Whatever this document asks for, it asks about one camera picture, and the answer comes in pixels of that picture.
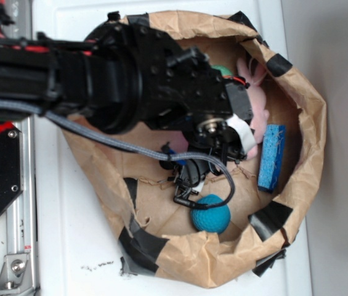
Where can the metal corner bracket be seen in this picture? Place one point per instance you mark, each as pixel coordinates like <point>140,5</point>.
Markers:
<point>16,275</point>

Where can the blue sponge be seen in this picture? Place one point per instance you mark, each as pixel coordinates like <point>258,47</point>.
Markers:
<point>271,158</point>

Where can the brown paper bag bin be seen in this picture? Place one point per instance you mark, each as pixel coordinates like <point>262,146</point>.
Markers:
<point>209,248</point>

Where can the teal dimpled ball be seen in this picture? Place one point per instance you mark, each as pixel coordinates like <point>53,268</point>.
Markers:
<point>211,220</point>

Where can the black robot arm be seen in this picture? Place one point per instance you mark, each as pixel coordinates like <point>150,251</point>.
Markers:
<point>122,75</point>

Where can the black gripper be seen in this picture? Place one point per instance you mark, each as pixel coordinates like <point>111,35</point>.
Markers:
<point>213,111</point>

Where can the aluminium extrusion rail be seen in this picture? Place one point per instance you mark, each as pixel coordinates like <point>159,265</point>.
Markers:
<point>21,216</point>

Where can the green knitted ball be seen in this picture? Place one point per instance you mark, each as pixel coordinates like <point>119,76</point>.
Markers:
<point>225,72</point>

